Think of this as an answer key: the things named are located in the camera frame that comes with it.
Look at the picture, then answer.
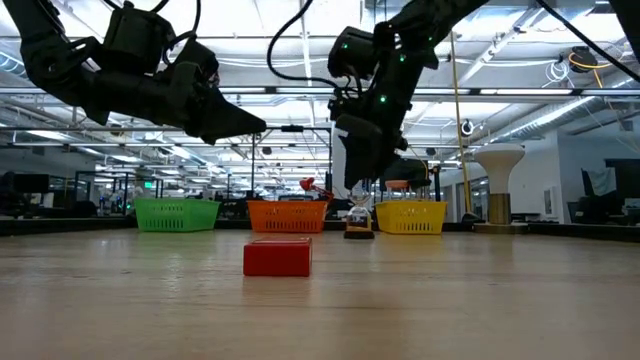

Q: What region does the white building column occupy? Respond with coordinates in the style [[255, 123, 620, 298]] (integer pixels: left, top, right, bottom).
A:
[[331, 124, 351, 201]]

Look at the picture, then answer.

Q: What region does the black hourglass orange sand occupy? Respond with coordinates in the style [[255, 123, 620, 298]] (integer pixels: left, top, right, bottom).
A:
[[343, 180, 376, 240]]

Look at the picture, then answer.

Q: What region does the black ceiling cable reel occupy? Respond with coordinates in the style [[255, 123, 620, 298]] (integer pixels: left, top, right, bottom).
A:
[[569, 44, 599, 74]]

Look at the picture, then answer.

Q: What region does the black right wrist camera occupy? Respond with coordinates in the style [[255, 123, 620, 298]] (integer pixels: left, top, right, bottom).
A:
[[327, 25, 380, 80]]

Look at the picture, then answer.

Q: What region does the black computer monitor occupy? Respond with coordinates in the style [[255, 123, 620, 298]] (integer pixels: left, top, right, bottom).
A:
[[382, 157, 431, 192], [603, 158, 640, 200]]

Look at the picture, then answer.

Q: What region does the black metal table frame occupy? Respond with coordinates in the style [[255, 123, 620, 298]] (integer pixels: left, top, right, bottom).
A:
[[0, 215, 640, 244]]

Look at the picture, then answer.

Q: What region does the red eraser block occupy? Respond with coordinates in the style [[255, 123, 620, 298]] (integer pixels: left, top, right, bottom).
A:
[[242, 236, 314, 278]]

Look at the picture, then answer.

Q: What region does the red desk lamp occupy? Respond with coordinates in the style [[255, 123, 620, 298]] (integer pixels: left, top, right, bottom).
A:
[[298, 176, 335, 204]]

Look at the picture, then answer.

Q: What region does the green plastic basket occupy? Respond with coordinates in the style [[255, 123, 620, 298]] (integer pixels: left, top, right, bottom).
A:
[[133, 197, 222, 233]]

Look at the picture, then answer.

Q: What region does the yellow plastic basket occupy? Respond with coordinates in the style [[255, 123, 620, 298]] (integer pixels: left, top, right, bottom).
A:
[[374, 200, 448, 235]]

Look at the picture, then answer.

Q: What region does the black metal stand frame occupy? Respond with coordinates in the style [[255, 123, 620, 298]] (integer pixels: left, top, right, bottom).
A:
[[251, 124, 334, 201]]

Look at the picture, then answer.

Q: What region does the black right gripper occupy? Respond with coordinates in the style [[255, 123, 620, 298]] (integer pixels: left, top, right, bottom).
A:
[[328, 29, 439, 190]]

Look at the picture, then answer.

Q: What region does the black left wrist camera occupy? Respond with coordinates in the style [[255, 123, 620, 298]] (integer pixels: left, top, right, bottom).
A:
[[102, 3, 176, 76]]

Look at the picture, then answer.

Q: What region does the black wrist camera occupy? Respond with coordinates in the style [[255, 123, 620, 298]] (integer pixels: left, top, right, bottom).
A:
[[327, 25, 380, 80], [102, 3, 176, 76]]

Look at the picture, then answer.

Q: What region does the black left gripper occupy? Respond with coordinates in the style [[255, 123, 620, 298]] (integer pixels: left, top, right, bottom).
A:
[[79, 38, 268, 146]]

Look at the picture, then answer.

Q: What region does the yellow hanging cable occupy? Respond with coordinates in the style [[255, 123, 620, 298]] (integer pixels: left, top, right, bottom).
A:
[[448, 29, 474, 221]]

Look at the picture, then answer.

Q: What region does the white mushroom lamp brass base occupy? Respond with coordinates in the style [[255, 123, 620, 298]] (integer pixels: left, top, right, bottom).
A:
[[472, 142, 530, 235]]

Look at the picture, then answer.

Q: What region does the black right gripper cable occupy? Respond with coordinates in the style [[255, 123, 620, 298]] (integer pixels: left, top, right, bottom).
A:
[[266, 0, 354, 95]]

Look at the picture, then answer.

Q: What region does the orange plastic basket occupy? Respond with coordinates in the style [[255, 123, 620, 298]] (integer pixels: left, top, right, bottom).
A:
[[246, 199, 329, 234]]

